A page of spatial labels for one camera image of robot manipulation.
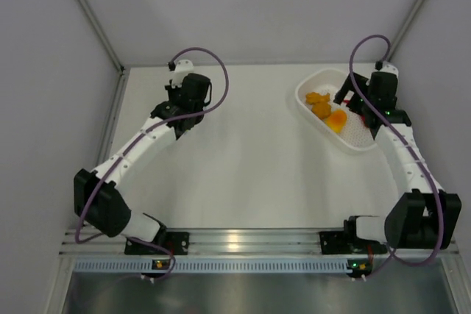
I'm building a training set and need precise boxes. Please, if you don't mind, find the white perforated plastic basket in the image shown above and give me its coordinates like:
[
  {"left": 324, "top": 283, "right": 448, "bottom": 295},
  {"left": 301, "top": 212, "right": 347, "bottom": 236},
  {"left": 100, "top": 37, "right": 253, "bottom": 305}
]
[{"left": 294, "top": 68, "right": 376, "bottom": 154}]

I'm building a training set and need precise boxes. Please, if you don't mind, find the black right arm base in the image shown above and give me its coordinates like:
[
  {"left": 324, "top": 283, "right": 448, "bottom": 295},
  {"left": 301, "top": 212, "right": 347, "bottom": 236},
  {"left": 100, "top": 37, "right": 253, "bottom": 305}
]
[{"left": 319, "top": 231, "right": 387, "bottom": 255}]

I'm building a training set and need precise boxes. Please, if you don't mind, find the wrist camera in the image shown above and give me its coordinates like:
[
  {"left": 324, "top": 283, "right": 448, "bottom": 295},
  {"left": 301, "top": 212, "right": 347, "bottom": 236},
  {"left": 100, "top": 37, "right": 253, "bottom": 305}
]
[
  {"left": 375, "top": 60, "right": 399, "bottom": 77},
  {"left": 168, "top": 59, "right": 194, "bottom": 87}
]

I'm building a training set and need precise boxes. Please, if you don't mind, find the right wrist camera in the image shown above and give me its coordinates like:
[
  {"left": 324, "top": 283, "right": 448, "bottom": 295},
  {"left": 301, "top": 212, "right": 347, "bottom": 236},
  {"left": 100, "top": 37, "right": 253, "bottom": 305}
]
[{"left": 375, "top": 60, "right": 399, "bottom": 77}]

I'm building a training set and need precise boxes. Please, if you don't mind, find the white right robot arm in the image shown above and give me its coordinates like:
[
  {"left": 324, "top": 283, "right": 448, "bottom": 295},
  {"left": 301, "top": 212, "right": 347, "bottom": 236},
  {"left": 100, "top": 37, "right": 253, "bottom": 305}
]
[{"left": 334, "top": 71, "right": 461, "bottom": 253}]

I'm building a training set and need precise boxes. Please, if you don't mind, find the red fake chili pepper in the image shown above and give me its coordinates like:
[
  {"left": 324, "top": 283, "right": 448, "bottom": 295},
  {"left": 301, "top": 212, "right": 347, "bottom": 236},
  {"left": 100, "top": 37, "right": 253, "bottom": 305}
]
[{"left": 342, "top": 99, "right": 368, "bottom": 128}]

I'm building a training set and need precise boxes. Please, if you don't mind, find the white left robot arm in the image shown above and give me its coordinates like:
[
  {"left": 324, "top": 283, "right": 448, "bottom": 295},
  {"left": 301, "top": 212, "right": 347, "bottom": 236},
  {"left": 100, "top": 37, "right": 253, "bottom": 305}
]
[{"left": 74, "top": 73, "right": 212, "bottom": 255}]

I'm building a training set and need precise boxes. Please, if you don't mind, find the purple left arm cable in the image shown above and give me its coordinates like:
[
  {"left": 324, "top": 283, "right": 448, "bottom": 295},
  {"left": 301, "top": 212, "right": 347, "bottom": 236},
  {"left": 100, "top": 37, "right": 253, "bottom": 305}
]
[{"left": 75, "top": 47, "right": 230, "bottom": 282}]

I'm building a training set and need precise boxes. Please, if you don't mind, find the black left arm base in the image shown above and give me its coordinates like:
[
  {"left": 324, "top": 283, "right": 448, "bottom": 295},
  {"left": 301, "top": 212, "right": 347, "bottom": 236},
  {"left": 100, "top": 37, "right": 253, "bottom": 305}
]
[{"left": 124, "top": 231, "right": 190, "bottom": 255}]

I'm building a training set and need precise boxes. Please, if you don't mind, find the aluminium mounting rail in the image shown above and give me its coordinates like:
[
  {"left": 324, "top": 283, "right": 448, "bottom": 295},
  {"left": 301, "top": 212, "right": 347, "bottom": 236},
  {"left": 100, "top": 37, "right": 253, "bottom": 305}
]
[{"left": 58, "top": 227, "right": 457, "bottom": 257}]

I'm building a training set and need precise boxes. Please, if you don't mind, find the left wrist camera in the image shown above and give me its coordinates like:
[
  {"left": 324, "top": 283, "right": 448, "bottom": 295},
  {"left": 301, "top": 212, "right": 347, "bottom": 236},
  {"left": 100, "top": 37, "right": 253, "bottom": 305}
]
[{"left": 168, "top": 59, "right": 194, "bottom": 87}]

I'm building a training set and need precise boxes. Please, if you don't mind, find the tan fake ginger root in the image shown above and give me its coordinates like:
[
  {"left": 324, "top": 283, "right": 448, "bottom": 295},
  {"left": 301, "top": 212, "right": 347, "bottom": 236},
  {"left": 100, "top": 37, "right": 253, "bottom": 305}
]
[{"left": 305, "top": 92, "right": 331, "bottom": 120}]

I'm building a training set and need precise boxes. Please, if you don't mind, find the yellow fake bell pepper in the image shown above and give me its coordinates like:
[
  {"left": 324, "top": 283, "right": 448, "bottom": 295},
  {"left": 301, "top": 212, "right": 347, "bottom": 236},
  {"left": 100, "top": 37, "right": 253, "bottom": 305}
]
[{"left": 325, "top": 110, "right": 347, "bottom": 134}]

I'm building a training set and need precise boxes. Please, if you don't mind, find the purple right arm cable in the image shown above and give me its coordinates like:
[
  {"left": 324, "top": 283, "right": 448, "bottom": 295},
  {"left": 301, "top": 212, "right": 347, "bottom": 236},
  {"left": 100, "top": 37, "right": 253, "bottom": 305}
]
[{"left": 348, "top": 34, "right": 448, "bottom": 282}]

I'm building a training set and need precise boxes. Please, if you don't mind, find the perforated cable duct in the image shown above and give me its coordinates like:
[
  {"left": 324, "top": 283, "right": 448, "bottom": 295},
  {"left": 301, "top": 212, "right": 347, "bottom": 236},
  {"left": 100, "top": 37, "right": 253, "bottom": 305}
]
[{"left": 74, "top": 257, "right": 371, "bottom": 276}]

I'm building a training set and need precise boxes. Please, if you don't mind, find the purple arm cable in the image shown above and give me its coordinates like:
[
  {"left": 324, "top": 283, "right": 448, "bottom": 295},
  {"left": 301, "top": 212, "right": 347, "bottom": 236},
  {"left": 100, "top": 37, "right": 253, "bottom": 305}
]
[
  {"left": 75, "top": 47, "right": 230, "bottom": 282},
  {"left": 348, "top": 34, "right": 448, "bottom": 282}
]

